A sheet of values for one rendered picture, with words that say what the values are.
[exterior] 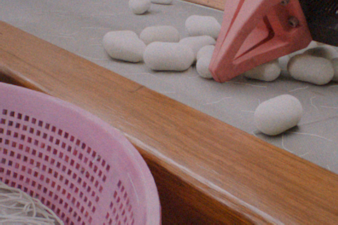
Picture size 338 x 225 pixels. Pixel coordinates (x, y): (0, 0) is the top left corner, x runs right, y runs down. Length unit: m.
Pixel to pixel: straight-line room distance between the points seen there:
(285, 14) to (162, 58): 0.09
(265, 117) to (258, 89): 0.09
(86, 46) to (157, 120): 0.24
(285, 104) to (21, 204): 0.15
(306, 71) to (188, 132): 0.19
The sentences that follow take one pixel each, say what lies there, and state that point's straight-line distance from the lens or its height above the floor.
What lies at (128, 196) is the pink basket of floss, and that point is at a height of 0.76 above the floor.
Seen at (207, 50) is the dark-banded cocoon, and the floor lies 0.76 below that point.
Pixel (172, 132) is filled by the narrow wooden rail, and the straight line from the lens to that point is 0.24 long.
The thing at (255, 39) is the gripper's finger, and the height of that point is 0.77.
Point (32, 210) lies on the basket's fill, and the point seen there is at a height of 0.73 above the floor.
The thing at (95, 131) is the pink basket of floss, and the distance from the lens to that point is 0.24.
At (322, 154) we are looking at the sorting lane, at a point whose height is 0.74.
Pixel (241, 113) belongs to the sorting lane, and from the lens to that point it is 0.35.
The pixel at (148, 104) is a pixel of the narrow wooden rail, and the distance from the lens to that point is 0.28.
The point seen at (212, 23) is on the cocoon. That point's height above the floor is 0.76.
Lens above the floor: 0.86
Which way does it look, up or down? 21 degrees down
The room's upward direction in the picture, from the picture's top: 5 degrees clockwise
